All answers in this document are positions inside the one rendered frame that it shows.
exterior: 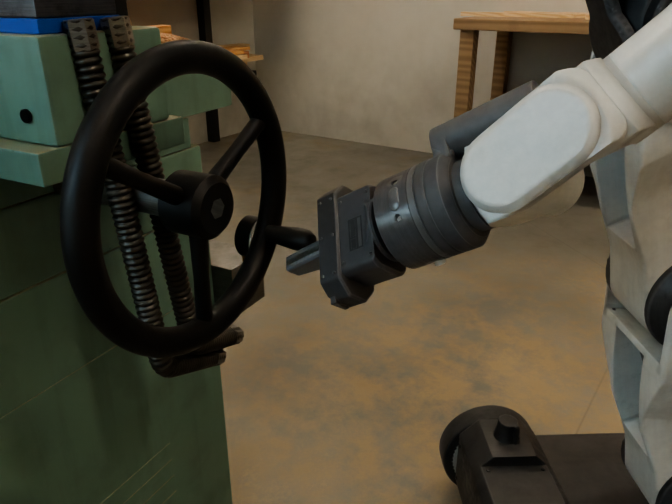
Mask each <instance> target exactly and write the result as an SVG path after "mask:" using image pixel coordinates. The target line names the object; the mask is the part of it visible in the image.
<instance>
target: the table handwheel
mask: <svg viewBox="0 0 672 504"><path fill-rule="evenodd" d="M186 74H204V75H208V76H211V77H213V78H215V79H218V80H219V81H221V82H222V83H224V84H225V85H226V86H227V87H228V88H229V89H230V90H231V91H233V93H234V94H235V95H236V96H237V97H238V99H239V100H240V102H241V103H242V105H243V106H244V108H245V110H246V112H247V114H248V116H249V118H250V120H249V121H248V123H247V124H246V126H245V127H244V128H243V130H242V131H241V132H240V134H239V135H238V136H237V138H236V139H235V141H234V142H233V143H232V145H231V146H230V147H229V148H228V150H227V151H226V152H225V153H224V154H223V156H222V157H221V158H220V159H219V161H218V162H217V163H216V164H215V165H214V167H213V168H212V169H211V170H210V171H209V173H202V172H196V171H190V170H183V169H182V170H177V171H175V172H173V173H172V174H171V175H169V176H168V178H167V179H161V178H157V177H154V176H152V175H149V174H147V173H144V172H142V171H140V170H138V169H136V168H134V167H132V166H130V165H127V164H125V163H123V162H121V161H119V160H117V159H115V158H113V157H111V156H112V154H113V151H114V148H115V146H116V144H117V141H118V139H119V137H120V135H121V133H122V131H123V129H124V127H125V125H126V124H127V122H128V120H129V119H130V117H131V116H132V114H133V113H134V111H135V110H136V109H137V107H138V106H139V105H140V104H141V102H142V101H143V100H144V99H145V98H146V97H147V96H148V95H149V94H150V93H152V92H153V91H154V90H155V89H156V88H158V87H159V86H160V85H162V84H164V83H165V82H167V81H169V80H171V79H173V78H175V77H178V76H181V75H186ZM256 139H257V144H258V149H259V155H260V163H261V197H260V206H259V213H258V218H257V223H256V227H255V231H254V234H253V238H252V241H251V244H250V247H249V249H248V252H247V254H246V257H245V259H244V261H243V263H242V265H241V267H240V269H239V271H238V273H237V274H236V276H235V278H234V279H233V281H232V283H231V284H230V285H229V287H228V288H227V290H226V291H225V292H224V293H223V295H222V296H221V297H220V298H219V299H218V300H217V301H216V302H215V303H214V304H213V305H212V298H211V287H210V272H209V245H208V240H211V239H214V238H216V237H217V236H219V235H220V234H221V233H222V232H223V231H224V229H225V228H226V227H227V226H228V224H229V222H230V220H231V217H232V214H233V208H234V200H233V195H232V192H231V189H230V186H229V184H228V183H227V181H226V180H227V178H228V177H229V175H230V174H231V172H232V171H233V170H234V168H235V167H236V165H237V164H238V162H239V161H240V159H241V158H242V157H243V155H244V154H245V153H246V151H247V150H248V149H249V148H250V146H251V145H252V144H253V142H254V141H255V140H256ZM105 178H107V179H110V180H112V181H115V182H118V183H120V184H123V185H126V186H128V187H131V188H133V189H132V191H131V192H132V193H134V194H135V195H134V197H133V199H135V201H136V202H135V204H134V205H136V206H137V207H138V208H137V210H136V211H137V212H142V213H146V214H151V215H156V216H159V218H160V220H161V222H162V224H163V226H164V227H165V228H166V229H167V230H169V231H171V232H174V233H179V234H183V235H188V236H189V243H190V252H191V261H192V270H193V279H194V296H195V313H196V318H195V319H193V320H191V321H189V322H187V323H184V324H181V325H178V326H173V327H158V326H153V325H150V324H148V323H145V322H143V321H141V320H140V319H138V318H137V317H136V316H134V315H133V314H132V313H131V312H130V311H129V310H128V309H127V308H126V307H125V305H124V304H123V303H122V301H121V300H120V298H119V297H118V295H117V294H116V292H115V290H114V288H113V285H112V283H111V281H110V278H109V275H108V272H107V269H106V265H105V261H104V256H103V250H102V242H101V229H100V216H101V204H104V205H109V204H110V202H109V201H108V200H107V198H108V195H107V194H106V193H105V192H106V190H107V189H106V188H105V187H104V184H105ZM52 186H53V188H54V190H55V191H56V192H57V193H58V194H59V195H61V198H60V239H61V247H62V254H63V259H64V264H65V268H66V271H67V275H68V278H69V281H70V284H71V286H72V289H73V291H74V294H75V296H76V298H77V300H78V302H79V304H80V306H81V308H82V309H83V311H84V313H85V314H86V316H87V317H88V319H89V320H90V321H91V323H92V324H93V325H94V326H95V327H96V328H97V329H98V330H99V331H100V332H101V333H102V334H103V335H104V336H105V337H106V338H107V339H109V340H110V341H111V342H113V343H114V344H116V345H117V346H119V347H121V348H122V349H124V350H126V351H129V352H131V353H134V354H138V355H141V356H146V357H153V358H166V357H173V356H179V355H183V354H186V353H189V352H192V351H194V350H196V349H198V348H200V347H202V346H204V345H206V344H207V343H209V342H210V341H212V340H214V339H215V338H216V337H218V336H219V335H220V334H221V333H223V332H224V331H225V330H226V329H227V328H228V327H229V326H230V325H231V324H232V323H233V322H234V321H235V320H236V319H237V318H238V317H239V315H240V314H241V313H242V312H243V310H244V309H245V308H246V306H247V305H248V304H249V302H250V301H251V299H252V298H253V296H254V294H255V293H256V291H257V289H258V287H259V286H260V284H261V282H262V280H263V278H264V276H265V274H266V271H267V269H268V267H269V264H270V262H271V259H272V256H273V254H274V251H275V248H276V245H277V244H275V243H273V242H271V241H267V240H265V239H264V236H263V233H264V229H265V227H266V226H268V225H271V226H281V225H282V220H283V214H284V207H285V198H286V157H285V148H284V141H283V136H282V131H281V127H280V123H279V120H278V117H277V114H276V111H275V108H274V106H273V103H272V101H271V99H270V97H269V95H268V93H267V91H266V89H265V88H264V86H263V84H262V83H261V81H260V80H259V78H258V77H257V76H256V75H255V73H254V72H253V71H252V70H251V69H250V67H249V66H248V65H247V64H246V63H245V62H243V61H242V60H241V59H240V58H239V57H237V56H236V55H235V54H233V53H232V52H230V51H228V50H226V49H224V48H222V47H220V46H218V45H216V44H213V43H210V42H205V41H200V40H175V41H170V42H166V43H163V44H159V45H157V46H154V47H152V48H150V49H147V50H145V51H144V52H142V53H140V54H138V55H137V56H135V57H134V58H132V59H131V60H130V61H128V62H127V63H126V64H124V65H123V66H122V67H121V68H120V69H119V70H118V71H117V72H116V73H115V74H114V75H113V76H112V77H111V78H110V79H109V80H108V81H107V83H106V84H105V85H104V86H103V87H102V89H101V90H100V92H99V93H98V94H97V96H96V97H95V99H94V100H93V102H92V104H91V105H90V107H89V108H88V110H87V112H86V114H85V116H84V118H83V120H82V122H81V124H80V126H79V128H78V130H77V133H76V135H75V138H74V140H73V143H72V146H71V149H70V152H69V156H68V159H67V163H66V167H65V172H64V176H63V182H60V183H57V184H54V185H52Z"/></svg>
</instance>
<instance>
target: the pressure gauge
mask: <svg viewBox="0 0 672 504"><path fill-rule="evenodd" d="M257 218H258V216H254V215H247V216H245V217H244V218H243V219H242V220H241V221H240V222H239V224H238V226H237V228H236V231H235V238H234V242H235V247H236V250H237V252H238V253H239V254H240V255H242V261H244V259H245V257H246V254H247V252H248V249H249V247H250V244H251V241H252V238H253V234H254V231H255V227H256V223H257Z"/></svg>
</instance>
